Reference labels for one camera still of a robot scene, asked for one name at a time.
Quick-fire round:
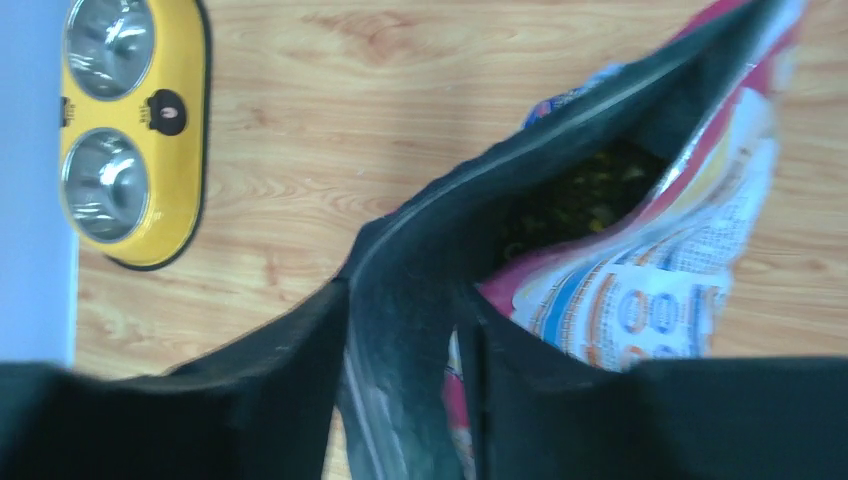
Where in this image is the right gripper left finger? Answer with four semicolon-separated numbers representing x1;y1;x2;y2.
1;280;349;479

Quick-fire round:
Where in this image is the pink pet food bag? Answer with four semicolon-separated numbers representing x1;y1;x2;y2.
339;1;807;479

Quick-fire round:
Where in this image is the yellow double pet bowl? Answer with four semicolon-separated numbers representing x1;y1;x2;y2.
58;0;213;271

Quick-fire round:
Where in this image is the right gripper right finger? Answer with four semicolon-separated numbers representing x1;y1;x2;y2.
458;288;847;479

